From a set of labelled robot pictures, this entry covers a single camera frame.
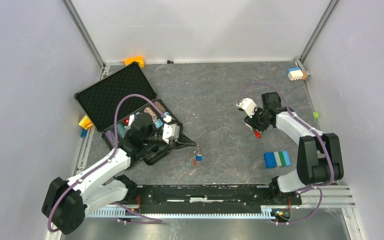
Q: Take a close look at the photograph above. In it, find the key with red tag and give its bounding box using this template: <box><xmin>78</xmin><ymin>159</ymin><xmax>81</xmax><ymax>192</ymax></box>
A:
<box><xmin>253</xmin><ymin>130</ymin><xmax>262</xmax><ymax>139</ymax></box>

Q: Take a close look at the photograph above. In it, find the keyring with blue red tags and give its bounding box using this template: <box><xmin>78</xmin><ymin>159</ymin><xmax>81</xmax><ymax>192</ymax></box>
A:
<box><xmin>193</xmin><ymin>143</ymin><xmax>203</xmax><ymax>166</ymax></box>

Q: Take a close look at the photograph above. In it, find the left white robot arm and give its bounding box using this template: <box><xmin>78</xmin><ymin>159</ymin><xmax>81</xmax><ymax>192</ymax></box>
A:
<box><xmin>41</xmin><ymin>112</ymin><xmax>199</xmax><ymax>235</ymax></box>

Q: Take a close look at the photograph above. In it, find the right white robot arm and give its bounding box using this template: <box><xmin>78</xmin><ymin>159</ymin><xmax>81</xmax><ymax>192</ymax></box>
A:
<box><xmin>236</xmin><ymin>92</ymin><xmax>344</xmax><ymax>204</ymax></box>

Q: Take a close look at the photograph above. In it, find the blue green white brick stack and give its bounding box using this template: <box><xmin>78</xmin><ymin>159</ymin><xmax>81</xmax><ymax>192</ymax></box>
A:
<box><xmin>263</xmin><ymin>151</ymin><xmax>292</xmax><ymax>169</ymax></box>

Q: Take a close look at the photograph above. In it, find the blue white brown brick stack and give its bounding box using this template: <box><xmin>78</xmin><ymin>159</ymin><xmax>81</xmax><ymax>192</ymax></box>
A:
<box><xmin>287</xmin><ymin>67</ymin><xmax>308</xmax><ymax>81</ymax></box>

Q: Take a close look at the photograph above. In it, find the black poker chip case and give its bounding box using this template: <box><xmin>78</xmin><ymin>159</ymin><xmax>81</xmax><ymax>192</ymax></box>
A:
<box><xmin>74</xmin><ymin>63</ymin><xmax>173</xmax><ymax>166</ymax></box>

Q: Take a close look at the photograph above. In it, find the orange toy brick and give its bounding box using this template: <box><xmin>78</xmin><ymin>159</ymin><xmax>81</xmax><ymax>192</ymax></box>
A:
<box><xmin>124</xmin><ymin>55</ymin><xmax>145</xmax><ymax>68</ymax></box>

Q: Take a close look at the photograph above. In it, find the yellow orange brick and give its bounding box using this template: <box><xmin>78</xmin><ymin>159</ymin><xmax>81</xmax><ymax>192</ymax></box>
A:
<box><xmin>78</xmin><ymin>115</ymin><xmax>94</xmax><ymax>130</ymax></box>

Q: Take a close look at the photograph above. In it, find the small blue block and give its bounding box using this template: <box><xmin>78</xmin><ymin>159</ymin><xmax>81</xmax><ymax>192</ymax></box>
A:
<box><xmin>80</xmin><ymin>129</ymin><xmax>88</xmax><ymax>139</ymax></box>

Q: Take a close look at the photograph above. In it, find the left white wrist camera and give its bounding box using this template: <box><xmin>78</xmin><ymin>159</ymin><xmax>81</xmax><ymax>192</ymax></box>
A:
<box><xmin>162</xmin><ymin>115</ymin><xmax>180</xmax><ymax>144</ymax></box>

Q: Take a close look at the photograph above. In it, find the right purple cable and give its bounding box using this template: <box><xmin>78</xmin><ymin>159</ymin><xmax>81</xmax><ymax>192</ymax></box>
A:
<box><xmin>238</xmin><ymin>83</ymin><xmax>336</xmax><ymax>196</ymax></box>

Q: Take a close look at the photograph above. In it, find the purple cable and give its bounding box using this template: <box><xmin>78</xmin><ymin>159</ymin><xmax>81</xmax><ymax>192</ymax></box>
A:
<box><xmin>238</xmin><ymin>83</ymin><xmax>336</xmax><ymax>196</ymax></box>
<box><xmin>47</xmin><ymin>94</ymin><xmax>168</xmax><ymax>233</ymax></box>

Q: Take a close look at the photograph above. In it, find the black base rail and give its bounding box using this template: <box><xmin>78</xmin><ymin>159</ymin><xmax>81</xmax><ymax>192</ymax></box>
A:
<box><xmin>116</xmin><ymin>175</ymin><xmax>302</xmax><ymax>214</ymax></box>

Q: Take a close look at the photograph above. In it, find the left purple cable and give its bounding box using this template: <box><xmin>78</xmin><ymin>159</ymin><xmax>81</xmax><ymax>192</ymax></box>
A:
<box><xmin>47</xmin><ymin>94</ymin><xmax>168</xmax><ymax>233</ymax></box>

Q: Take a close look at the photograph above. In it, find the white slotted cable duct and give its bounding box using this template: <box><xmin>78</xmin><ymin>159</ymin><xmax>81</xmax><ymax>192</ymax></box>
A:
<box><xmin>88</xmin><ymin>205</ymin><xmax>275</xmax><ymax>220</ymax></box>

